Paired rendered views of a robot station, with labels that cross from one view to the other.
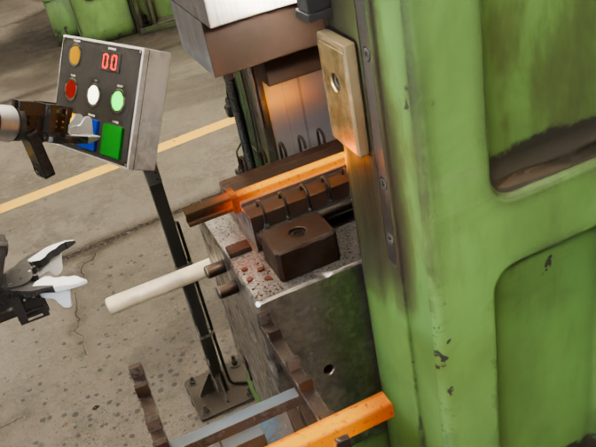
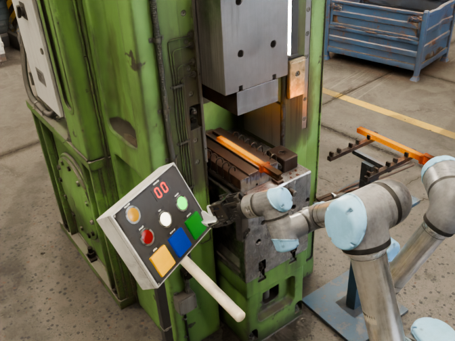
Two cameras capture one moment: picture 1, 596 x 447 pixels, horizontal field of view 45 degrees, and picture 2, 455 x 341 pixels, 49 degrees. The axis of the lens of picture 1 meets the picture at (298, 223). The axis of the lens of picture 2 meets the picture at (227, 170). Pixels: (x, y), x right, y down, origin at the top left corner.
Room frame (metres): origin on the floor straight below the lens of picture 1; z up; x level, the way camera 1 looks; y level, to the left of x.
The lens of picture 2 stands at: (1.88, 1.74, 2.10)
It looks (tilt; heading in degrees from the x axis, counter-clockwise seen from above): 32 degrees down; 253
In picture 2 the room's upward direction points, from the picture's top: 3 degrees counter-clockwise
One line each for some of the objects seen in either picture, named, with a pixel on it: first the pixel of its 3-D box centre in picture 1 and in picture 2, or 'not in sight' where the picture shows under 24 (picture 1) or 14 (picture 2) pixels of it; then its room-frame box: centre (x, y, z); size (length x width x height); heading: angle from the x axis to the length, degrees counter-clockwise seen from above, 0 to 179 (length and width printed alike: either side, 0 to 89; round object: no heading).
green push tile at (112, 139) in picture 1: (113, 141); (195, 225); (1.60, 0.39, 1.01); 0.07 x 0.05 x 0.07; 42
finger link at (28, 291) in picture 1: (35, 286); not in sight; (1.07, 0.47, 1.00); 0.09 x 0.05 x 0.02; 71
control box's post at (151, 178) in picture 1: (179, 259); (165, 322); (1.75, 0.36, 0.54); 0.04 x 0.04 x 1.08; 17
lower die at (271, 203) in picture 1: (330, 176); (229, 157); (1.31, -0.09, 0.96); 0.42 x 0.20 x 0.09; 107
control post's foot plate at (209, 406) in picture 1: (218, 380); not in sight; (1.76, 0.36, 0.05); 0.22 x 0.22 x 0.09; 17
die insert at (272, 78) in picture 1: (333, 41); not in sight; (1.29, -0.13, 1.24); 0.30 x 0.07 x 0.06; 107
